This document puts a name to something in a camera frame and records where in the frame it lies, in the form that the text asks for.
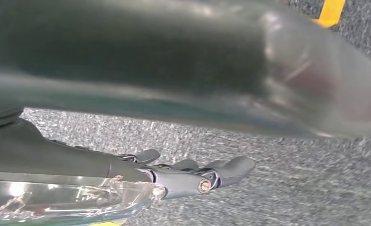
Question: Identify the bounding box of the clear plastic cover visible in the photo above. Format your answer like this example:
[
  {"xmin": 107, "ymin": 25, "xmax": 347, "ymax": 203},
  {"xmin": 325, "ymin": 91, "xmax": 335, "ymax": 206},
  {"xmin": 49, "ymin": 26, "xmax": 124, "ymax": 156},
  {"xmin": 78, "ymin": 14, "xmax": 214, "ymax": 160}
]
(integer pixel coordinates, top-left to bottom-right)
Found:
[{"xmin": 0, "ymin": 176, "xmax": 166, "ymax": 226}]

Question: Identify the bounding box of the yellow floor tape outline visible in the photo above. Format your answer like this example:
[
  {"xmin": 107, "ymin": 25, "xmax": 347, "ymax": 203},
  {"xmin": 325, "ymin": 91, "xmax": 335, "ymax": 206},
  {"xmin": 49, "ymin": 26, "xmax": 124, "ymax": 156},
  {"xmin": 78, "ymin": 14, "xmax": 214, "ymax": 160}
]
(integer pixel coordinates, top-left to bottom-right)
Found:
[{"xmin": 311, "ymin": 0, "xmax": 347, "ymax": 29}]

